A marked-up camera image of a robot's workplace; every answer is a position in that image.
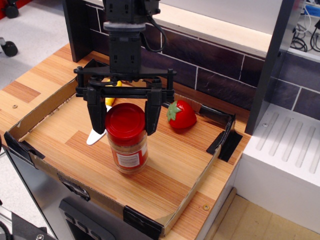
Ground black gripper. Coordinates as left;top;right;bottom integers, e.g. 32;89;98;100
74;26;177;136

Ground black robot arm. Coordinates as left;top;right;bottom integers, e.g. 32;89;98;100
74;0;177;136

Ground yellow-handled white toy knife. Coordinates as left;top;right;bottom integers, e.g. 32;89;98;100
86;77;123;146

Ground dark grey vertical post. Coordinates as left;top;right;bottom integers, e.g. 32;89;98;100
245;0;303;135

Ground cardboard fence with black tape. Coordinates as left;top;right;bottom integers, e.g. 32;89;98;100
3;57;244;237

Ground white toy sink drainboard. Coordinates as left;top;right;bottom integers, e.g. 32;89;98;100
234;104;320;232

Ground black toy oven front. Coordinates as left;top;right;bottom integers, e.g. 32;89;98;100
57;198;118;240

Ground red-capped basil spice bottle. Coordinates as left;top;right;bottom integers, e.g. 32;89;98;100
105;103;148;174

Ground red toy strawberry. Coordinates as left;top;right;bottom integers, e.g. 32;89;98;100
166;100;197;129

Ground cables in background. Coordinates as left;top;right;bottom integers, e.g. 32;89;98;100
289;0;320;53

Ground black office chair caster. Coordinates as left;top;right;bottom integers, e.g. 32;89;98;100
0;37;18;57

